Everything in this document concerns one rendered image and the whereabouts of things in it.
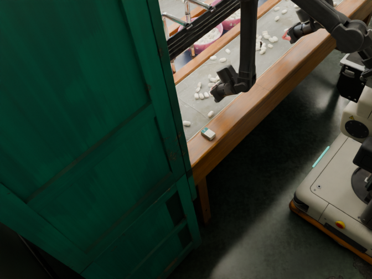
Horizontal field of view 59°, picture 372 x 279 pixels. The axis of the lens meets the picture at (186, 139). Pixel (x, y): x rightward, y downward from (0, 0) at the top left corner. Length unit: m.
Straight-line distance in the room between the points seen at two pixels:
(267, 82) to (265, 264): 1.01
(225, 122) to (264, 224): 0.82
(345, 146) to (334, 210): 0.42
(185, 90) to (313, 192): 0.88
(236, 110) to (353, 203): 0.81
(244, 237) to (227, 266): 0.20
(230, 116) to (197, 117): 0.16
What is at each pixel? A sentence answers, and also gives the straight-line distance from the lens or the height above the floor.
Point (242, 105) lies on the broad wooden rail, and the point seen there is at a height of 0.76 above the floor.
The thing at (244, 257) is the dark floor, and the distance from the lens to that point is 2.03.
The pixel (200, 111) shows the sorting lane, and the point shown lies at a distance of 1.60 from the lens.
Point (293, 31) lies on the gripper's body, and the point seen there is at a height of 0.93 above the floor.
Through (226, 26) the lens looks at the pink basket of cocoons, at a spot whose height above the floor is 0.71.
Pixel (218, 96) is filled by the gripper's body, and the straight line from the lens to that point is 1.48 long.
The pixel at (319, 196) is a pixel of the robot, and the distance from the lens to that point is 1.92.
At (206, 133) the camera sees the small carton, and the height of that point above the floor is 0.78.
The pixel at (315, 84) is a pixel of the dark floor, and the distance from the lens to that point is 2.83.
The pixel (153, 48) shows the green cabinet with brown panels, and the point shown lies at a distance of 0.82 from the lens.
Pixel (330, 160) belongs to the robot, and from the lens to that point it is 2.05.
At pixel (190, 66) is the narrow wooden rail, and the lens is 1.80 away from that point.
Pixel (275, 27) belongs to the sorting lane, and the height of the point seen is 0.74.
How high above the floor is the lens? 1.95
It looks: 53 degrees down
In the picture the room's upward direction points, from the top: 11 degrees counter-clockwise
